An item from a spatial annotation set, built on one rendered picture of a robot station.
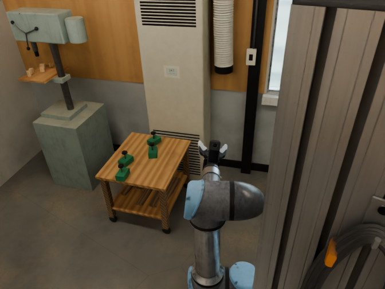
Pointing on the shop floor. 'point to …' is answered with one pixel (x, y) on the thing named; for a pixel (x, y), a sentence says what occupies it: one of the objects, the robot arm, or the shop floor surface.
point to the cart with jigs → (146, 176)
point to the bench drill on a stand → (52, 144)
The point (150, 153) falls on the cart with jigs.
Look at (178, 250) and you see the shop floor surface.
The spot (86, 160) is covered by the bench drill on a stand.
